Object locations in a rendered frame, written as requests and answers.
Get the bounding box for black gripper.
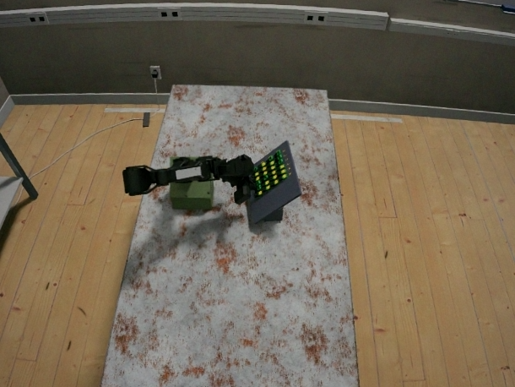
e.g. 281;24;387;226
221;176;258;204

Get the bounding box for grey switch panel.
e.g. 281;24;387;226
249;140;302;225

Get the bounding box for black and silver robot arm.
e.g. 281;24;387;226
122;154;255;196

